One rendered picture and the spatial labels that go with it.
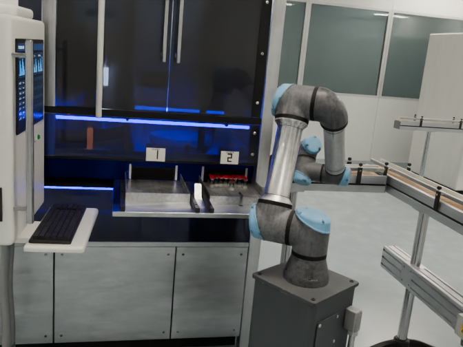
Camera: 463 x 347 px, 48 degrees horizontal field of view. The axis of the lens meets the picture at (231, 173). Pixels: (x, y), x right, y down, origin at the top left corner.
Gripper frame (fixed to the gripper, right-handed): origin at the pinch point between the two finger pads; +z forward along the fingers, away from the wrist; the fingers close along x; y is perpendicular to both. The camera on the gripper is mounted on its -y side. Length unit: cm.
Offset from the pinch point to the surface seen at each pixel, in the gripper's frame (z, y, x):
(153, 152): 6, 5, 60
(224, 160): 6.5, 3.3, 27.4
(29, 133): -51, -4, 104
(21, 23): -54, 33, 108
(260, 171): 8.4, -0.6, 9.7
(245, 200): -14.5, -18.0, 23.0
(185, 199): -12, -18, 48
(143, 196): -12, -17, 65
